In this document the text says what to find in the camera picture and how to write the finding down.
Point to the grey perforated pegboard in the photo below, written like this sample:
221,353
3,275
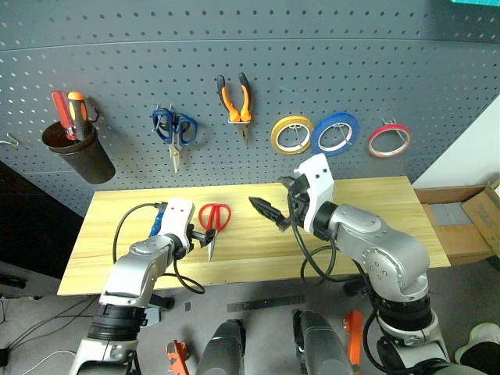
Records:
273,47

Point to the blue tape roll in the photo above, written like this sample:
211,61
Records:
318,136

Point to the silver tape hook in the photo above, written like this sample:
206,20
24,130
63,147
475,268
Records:
300,134
395,129
343,133

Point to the pale green shoe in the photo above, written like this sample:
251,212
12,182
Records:
482,336

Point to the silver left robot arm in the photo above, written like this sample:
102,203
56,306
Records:
129,269

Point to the dark metal tool cup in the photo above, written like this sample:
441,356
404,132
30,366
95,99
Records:
84,154

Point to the orange bracket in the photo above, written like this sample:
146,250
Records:
176,357
354,336

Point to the dark rounded robot leg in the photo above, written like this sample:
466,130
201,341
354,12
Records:
322,343
222,347

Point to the orange and black pliers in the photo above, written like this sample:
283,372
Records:
233,109

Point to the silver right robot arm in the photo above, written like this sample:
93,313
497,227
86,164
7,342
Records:
383,258

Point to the black table foot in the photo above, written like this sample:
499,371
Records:
162,301
353,287

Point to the red tape roll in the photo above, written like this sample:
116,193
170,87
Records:
375,146

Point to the black floor strip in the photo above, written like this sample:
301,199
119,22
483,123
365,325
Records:
265,303

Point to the empty silver pegboard hook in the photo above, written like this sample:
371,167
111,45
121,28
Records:
11,140

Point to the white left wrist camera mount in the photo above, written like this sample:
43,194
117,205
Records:
177,216

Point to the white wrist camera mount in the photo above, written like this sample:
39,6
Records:
177,216
318,183

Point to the white pliers holder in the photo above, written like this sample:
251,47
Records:
239,122

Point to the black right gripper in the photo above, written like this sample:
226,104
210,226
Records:
300,207

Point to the open cardboard box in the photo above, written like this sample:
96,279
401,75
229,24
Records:
482,213

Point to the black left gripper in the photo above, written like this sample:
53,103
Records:
190,236

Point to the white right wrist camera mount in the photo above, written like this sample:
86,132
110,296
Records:
318,183

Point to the light wooden table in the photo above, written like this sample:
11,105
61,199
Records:
250,254

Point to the orange and black screwdriver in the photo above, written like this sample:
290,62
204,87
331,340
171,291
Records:
78,113

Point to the yellow tape roll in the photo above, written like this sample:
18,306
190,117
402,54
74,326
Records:
278,137

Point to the silver scissors hook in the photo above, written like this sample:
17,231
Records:
160,113

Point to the black cup hook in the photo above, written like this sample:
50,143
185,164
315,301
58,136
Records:
95,111

